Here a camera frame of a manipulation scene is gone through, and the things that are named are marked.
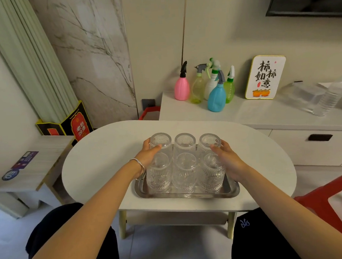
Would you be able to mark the silver bangle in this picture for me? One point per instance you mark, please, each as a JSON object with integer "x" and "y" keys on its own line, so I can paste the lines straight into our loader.
{"x": 140, "y": 164}

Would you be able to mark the person's left hand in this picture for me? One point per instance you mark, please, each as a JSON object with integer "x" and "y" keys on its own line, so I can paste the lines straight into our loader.
{"x": 144, "y": 161}

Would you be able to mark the person's black trousers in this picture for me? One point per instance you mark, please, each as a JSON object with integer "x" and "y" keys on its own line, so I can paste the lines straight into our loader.
{"x": 259, "y": 244}

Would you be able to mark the blue round sticker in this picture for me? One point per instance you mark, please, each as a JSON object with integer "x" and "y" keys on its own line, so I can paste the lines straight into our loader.
{"x": 10, "y": 174}

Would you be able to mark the blue spray bottle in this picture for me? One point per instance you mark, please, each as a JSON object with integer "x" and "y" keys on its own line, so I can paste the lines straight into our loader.
{"x": 216, "y": 99}

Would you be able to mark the pale green curtain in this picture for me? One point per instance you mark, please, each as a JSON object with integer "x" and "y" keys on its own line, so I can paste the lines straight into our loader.
{"x": 31, "y": 61}

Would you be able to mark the white plaque with persimmons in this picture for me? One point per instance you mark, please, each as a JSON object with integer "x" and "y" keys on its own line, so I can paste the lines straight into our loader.
{"x": 264, "y": 77}

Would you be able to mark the steel serving tray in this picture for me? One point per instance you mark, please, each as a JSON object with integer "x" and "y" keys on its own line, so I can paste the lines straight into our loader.
{"x": 232, "y": 189}

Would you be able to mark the person's left forearm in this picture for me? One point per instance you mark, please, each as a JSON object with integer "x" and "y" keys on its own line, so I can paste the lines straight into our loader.
{"x": 87, "y": 222}

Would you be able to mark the white oval side table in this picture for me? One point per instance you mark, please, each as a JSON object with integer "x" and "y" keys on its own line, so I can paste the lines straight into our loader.
{"x": 103, "y": 155}

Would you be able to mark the cluster of ribbed tumblers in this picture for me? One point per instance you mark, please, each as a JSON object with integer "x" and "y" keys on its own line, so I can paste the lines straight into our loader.
{"x": 185, "y": 170}

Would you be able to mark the person's right thumb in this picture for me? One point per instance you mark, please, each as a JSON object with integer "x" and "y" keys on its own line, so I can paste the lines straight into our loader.
{"x": 217, "y": 151}

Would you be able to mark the light wood side table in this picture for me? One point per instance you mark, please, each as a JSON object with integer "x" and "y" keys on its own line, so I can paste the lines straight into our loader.
{"x": 32, "y": 171}

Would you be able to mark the yellow-green spray bottle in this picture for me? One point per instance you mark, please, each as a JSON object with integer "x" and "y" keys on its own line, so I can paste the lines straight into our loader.
{"x": 198, "y": 88}

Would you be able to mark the clear water bottle red cap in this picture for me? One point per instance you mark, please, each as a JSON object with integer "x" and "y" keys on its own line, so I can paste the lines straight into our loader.
{"x": 329, "y": 98}

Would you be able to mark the white spray bottle green nozzle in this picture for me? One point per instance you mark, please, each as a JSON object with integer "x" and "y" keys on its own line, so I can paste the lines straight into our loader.
{"x": 210, "y": 85}

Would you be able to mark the white low cabinet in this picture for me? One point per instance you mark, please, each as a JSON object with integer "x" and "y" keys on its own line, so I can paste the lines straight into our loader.
{"x": 276, "y": 144}

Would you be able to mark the grey wall socket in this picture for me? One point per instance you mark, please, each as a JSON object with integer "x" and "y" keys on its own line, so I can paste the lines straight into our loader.
{"x": 147, "y": 103}

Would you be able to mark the person's right forearm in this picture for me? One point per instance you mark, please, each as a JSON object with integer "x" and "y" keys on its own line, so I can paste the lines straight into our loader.
{"x": 294, "y": 215}

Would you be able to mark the person's left thumb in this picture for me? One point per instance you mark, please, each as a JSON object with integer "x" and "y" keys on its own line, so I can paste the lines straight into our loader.
{"x": 155, "y": 151}

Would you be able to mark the pink spray bottle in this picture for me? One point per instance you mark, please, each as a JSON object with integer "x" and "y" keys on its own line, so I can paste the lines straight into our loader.
{"x": 182, "y": 88}

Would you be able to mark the red plastic stool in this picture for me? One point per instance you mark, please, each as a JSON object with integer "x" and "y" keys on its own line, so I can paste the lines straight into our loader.
{"x": 323, "y": 202}

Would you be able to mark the person's right hand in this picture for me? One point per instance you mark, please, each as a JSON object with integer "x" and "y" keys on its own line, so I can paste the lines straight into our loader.
{"x": 232, "y": 163}

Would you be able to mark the clear ribbed glass tumbler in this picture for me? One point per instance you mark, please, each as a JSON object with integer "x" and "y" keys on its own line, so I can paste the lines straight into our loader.
{"x": 163, "y": 142}
{"x": 207, "y": 141}

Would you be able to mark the black yellow box red label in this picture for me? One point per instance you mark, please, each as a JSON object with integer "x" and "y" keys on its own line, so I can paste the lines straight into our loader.
{"x": 78, "y": 126}

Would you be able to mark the dark rectangular sticker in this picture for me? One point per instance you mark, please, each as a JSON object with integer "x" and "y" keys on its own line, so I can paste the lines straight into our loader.
{"x": 25, "y": 159}

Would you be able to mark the clear plastic container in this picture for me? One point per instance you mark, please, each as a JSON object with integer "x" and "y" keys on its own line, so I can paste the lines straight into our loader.
{"x": 297, "y": 97}

